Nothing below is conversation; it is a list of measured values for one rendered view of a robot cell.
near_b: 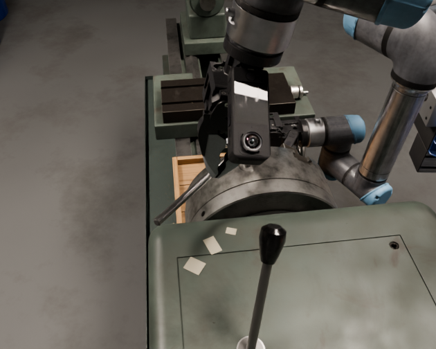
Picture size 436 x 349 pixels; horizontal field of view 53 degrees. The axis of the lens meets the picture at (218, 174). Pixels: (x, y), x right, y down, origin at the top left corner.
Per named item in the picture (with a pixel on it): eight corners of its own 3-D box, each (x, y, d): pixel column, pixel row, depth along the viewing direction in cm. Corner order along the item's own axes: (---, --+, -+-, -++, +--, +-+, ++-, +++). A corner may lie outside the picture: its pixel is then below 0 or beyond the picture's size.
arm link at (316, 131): (322, 151, 113) (327, 127, 107) (304, 154, 113) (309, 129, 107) (313, 133, 118) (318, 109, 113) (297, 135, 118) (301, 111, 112)
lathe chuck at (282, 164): (338, 256, 100) (338, 161, 78) (205, 285, 102) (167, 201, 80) (327, 225, 106) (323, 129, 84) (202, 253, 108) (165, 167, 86)
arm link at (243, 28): (306, 27, 46) (233, 14, 44) (291, 64, 49) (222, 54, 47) (290, -3, 52) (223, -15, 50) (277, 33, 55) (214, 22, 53)
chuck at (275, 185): (343, 269, 98) (344, 175, 75) (207, 298, 100) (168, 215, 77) (338, 256, 100) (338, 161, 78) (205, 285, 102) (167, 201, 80)
